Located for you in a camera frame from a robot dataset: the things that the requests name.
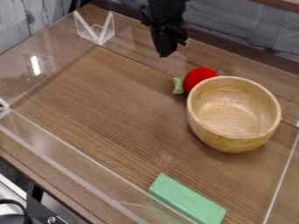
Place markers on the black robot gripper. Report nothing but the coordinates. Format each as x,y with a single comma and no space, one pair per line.
162,15

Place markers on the red plush strawberry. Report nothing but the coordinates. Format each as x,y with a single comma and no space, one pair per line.
184,83

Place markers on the light wooden bowl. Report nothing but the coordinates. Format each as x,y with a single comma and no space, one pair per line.
234,113

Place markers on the green rectangular block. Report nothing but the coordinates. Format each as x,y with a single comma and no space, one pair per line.
186,201

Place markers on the clear acrylic corner bracket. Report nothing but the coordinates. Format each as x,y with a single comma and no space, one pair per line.
95,33

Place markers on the clear acrylic front wall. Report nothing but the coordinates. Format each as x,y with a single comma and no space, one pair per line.
84,185

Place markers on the black table leg bracket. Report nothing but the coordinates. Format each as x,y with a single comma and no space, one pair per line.
44,208

